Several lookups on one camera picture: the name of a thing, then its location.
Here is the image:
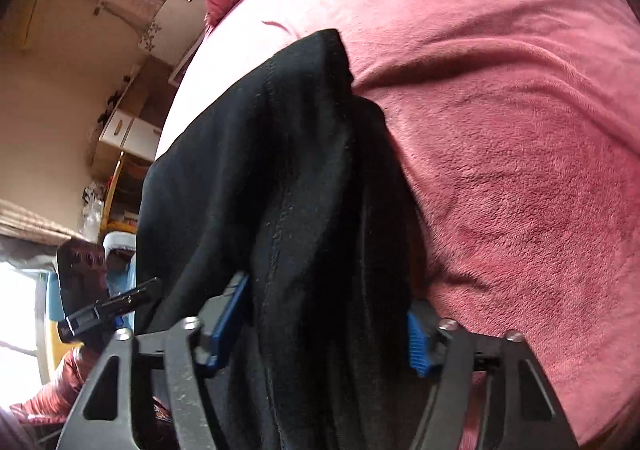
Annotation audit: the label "white drawer cabinet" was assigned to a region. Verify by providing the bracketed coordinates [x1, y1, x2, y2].
[99, 110, 162, 162]

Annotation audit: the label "pink bed blanket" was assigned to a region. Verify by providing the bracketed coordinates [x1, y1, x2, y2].
[160, 0, 639, 449]

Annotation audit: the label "black pants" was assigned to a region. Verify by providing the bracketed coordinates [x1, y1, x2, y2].
[136, 30, 428, 449]

